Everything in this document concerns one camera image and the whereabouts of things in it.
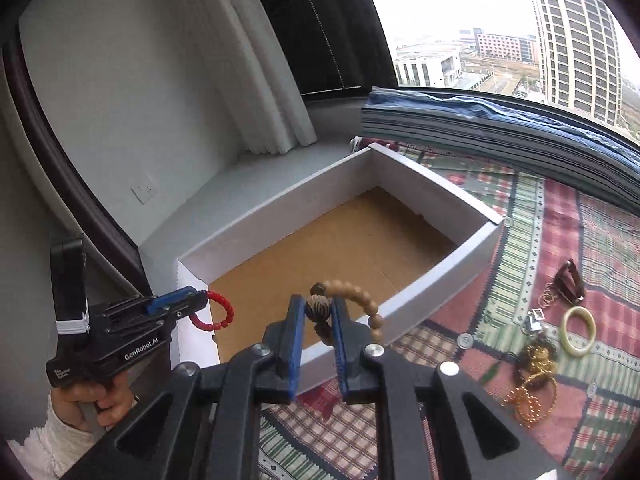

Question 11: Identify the red bead bracelet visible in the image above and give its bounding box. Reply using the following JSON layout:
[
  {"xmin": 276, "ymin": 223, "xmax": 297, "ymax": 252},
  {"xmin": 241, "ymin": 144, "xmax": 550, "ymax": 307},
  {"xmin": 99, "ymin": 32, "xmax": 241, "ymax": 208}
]
[{"xmin": 188, "ymin": 289, "xmax": 236, "ymax": 333}]

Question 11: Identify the wooden bead bracelet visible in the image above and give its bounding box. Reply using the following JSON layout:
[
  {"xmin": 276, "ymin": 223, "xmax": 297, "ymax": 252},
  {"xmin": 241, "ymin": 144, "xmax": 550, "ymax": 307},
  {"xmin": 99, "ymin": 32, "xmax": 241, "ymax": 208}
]
[{"xmin": 304, "ymin": 279, "xmax": 386, "ymax": 347}]

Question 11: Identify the gold bead necklace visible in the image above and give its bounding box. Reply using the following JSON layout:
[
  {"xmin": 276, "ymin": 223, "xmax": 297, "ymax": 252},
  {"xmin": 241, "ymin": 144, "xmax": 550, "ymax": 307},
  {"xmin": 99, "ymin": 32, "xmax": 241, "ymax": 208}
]
[{"xmin": 502, "ymin": 372, "xmax": 560, "ymax": 429}]

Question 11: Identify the silver ring keychain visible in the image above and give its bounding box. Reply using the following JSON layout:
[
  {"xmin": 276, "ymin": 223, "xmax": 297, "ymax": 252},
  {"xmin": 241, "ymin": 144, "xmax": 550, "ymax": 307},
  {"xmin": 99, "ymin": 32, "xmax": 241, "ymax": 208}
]
[{"xmin": 521, "ymin": 283, "xmax": 558, "ymax": 337}]

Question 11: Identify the white knit left sleeve forearm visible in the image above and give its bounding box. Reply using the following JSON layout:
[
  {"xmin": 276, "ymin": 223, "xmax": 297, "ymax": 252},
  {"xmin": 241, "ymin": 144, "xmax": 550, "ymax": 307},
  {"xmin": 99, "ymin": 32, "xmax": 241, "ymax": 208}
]
[{"xmin": 8, "ymin": 396, "xmax": 96, "ymax": 479}]

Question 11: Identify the person's left hand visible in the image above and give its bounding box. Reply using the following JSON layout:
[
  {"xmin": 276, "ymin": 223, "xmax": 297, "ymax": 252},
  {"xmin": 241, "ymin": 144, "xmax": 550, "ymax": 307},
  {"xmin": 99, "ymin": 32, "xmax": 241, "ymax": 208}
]
[{"xmin": 50, "ymin": 370, "xmax": 134, "ymax": 432}]

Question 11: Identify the white cardboard box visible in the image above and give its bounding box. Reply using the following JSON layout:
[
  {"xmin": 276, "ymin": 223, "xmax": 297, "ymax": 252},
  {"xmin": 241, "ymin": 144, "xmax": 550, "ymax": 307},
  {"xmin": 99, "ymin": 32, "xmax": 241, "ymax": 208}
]
[{"xmin": 178, "ymin": 144, "xmax": 503, "ymax": 366}]

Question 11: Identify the patchwork plaid quilt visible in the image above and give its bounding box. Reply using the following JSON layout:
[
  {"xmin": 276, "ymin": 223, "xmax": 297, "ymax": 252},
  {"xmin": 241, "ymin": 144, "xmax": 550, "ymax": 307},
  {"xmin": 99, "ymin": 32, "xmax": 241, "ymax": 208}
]
[{"xmin": 257, "ymin": 135, "xmax": 640, "ymax": 480}]

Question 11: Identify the cream jade bangle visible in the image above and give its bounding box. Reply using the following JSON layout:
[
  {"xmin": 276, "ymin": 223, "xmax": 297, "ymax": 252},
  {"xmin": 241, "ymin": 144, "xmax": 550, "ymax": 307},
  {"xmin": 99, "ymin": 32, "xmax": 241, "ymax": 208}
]
[{"xmin": 558, "ymin": 305, "xmax": 598, "ymax": 359}]

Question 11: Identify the white curtain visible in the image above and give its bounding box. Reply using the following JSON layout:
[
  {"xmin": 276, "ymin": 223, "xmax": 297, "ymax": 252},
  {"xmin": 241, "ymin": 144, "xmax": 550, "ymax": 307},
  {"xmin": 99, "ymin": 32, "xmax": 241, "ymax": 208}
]
[{"xmin": 203, "ymin": 0, "xmax": 317, "ymax": 155}]

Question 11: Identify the brown leather watch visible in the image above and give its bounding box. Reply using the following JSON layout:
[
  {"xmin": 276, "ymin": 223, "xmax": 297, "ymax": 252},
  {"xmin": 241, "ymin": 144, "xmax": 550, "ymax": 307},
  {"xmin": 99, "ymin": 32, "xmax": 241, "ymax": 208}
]
[{"xmin": 552, "ymin": 259, "xmax": 586, "ymax": 306}]

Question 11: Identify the folded grey blue mat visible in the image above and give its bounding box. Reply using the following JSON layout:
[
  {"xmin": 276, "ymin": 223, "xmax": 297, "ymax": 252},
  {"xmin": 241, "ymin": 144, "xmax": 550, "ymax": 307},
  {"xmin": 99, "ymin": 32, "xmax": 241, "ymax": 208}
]
[{"xmin": 361, "ymin": 87, "xmax": 639, "ymax": 214}]

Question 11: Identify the white wall socket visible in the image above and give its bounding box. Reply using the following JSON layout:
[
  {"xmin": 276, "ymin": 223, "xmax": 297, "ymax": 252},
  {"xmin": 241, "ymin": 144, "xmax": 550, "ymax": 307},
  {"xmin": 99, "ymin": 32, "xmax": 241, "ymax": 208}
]
[{"xmin": 131, "ymin": 176, "xmax": 157, "ymax": 205}]

